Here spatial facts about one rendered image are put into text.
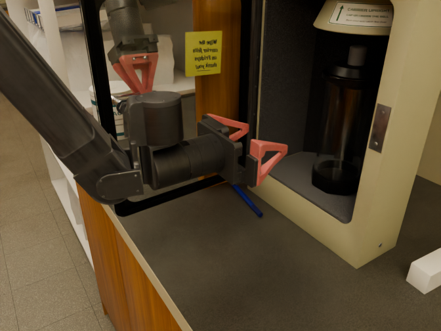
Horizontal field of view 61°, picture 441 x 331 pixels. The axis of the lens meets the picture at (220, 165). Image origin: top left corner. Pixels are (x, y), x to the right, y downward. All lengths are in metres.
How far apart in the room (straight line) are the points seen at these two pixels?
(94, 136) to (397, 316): 0.51
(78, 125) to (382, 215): 0.49
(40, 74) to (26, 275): 1.84
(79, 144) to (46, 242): 1.96
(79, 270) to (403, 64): 1.89
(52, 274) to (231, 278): 1.61
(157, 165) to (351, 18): 0.36
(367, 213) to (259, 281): 0.21
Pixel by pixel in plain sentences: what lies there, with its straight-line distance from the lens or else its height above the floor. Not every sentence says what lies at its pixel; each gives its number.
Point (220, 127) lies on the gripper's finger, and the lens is 0.55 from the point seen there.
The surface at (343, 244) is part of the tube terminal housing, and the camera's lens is 0.71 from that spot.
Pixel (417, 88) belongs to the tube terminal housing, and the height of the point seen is 1.25.
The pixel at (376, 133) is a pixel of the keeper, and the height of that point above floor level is 1.19.
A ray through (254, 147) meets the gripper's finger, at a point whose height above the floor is 1.19.
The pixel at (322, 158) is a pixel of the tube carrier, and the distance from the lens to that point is 0.73.
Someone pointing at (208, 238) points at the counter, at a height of 0.94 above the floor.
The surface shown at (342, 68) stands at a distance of 0.68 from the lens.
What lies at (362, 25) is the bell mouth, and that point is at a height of 1.33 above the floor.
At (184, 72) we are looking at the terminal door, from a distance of 0.67.
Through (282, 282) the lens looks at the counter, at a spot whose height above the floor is 0.94.
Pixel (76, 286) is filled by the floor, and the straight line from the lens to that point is 2.07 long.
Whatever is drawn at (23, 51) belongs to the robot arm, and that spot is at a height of 1.33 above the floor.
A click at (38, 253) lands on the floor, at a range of 2.34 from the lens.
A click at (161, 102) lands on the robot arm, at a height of 1.26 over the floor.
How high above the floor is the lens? 1.41
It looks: 28 degrees down
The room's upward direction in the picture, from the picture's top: straight up
